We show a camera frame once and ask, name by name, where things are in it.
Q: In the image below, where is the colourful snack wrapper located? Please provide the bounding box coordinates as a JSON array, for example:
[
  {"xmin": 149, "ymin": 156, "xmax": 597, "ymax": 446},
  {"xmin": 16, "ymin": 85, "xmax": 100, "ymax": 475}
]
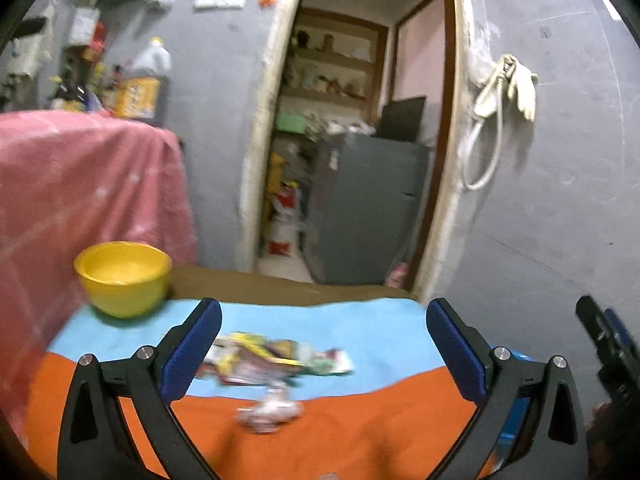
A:
[{"xmin": 195, "ymin": 332, "xmax": 355, "ymax": 386}]

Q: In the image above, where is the yellow plastic bowl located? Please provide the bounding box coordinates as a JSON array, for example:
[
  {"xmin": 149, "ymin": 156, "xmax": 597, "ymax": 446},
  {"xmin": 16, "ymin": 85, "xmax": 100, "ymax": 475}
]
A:
[{"xmin": 74, "ymin": 242, "xmax": 172, "ymax": 318}]

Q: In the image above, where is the blue orange table cloth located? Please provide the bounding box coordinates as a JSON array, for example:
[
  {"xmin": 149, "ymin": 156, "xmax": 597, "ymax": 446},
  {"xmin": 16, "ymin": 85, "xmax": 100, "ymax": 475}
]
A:
[{"xmin": 26, "ymin": 298, "xmax": 475, "ymax": 479}]

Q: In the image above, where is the brown table cover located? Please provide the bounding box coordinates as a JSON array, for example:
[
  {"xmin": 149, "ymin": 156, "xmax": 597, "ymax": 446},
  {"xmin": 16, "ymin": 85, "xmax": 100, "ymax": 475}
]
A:
[{"xmin": 168, "ymin": 264, "xmax": 416, "ymax": 307}]

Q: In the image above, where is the red white sack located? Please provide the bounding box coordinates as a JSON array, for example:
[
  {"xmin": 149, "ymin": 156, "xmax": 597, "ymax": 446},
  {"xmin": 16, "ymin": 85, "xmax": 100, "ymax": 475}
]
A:
[{"xmin": 265, "ymin": 181, "xmax": 300, "ymax": 257}]

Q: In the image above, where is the pink checked cloth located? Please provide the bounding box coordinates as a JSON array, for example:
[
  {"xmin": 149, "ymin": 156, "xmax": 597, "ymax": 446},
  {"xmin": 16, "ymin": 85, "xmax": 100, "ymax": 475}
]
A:
[{"xmin": 0, "ymin": 110, "xmax": 198, "ymax": 438}]

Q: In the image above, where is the grey refrigerator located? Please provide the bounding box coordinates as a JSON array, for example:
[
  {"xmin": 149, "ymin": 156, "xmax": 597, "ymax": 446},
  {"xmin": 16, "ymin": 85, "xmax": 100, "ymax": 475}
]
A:
[{"xmin": 303, "ymin": 133, "xmax": 431, "ymax": 285}]

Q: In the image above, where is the large oil bottle yellow label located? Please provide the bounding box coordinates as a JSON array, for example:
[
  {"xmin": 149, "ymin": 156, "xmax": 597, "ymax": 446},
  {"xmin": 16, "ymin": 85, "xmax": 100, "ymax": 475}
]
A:
[{"xmin": 114, "ymin": 37, "xmax": 172, "ymax": 127}]

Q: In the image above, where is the black monitor on fridge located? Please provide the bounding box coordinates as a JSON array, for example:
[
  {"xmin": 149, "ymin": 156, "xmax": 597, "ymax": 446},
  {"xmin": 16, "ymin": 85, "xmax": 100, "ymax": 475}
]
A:
[{"xmin": 374, "ymin": 96, "xmax": 426, "ymax": 143}]

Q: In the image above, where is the wooden shelf unit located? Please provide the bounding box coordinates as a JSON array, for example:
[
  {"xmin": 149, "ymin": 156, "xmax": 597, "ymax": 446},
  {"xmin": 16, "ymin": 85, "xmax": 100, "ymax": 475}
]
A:
[{"xmin": 278, "ymin": 6, "xmax": 388, "ymax": 124}]

